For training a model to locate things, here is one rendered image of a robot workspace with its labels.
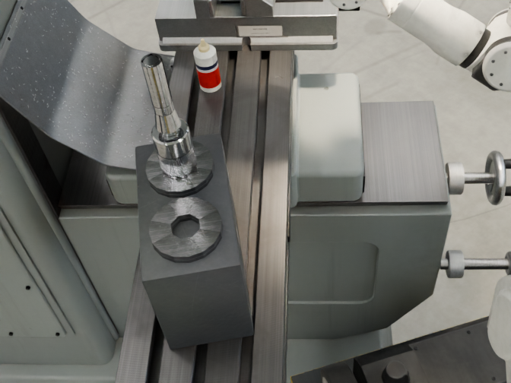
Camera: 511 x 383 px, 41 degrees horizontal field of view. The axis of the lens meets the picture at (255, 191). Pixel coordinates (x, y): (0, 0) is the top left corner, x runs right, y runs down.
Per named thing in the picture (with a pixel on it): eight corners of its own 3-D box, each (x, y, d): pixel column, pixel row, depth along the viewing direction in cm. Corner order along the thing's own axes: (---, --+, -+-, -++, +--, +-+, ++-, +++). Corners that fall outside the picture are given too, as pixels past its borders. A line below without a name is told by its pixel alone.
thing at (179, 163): (197, 150, 91) (190, 120, 87) (196, 178, 89) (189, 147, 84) (162, 153, 92) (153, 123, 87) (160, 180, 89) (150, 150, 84)
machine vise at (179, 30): (338, 1, 140) (339, -46, 132) (338, 49, 131) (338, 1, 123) (171, 4, 145) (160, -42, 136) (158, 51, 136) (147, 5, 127)
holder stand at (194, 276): (236, 211, 110) (220, 125, 94) (255, 336, 96) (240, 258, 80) (160, 223, 109) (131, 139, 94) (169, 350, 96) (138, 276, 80)
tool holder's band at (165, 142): (190, 120, 87) (189, 114, 86) (189, 147, 84) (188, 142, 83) (153, 123, 87) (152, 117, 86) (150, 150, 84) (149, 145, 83)
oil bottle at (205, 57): (222, 77, 129) (214, 31, 121) (220, 93, 127) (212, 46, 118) (201, 78, 130) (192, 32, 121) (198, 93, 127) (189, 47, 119)
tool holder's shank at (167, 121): (182, 119, 86) (166, 49, 77) (182, 138, 84) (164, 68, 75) (157, 121, 86) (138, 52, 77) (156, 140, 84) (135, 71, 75)
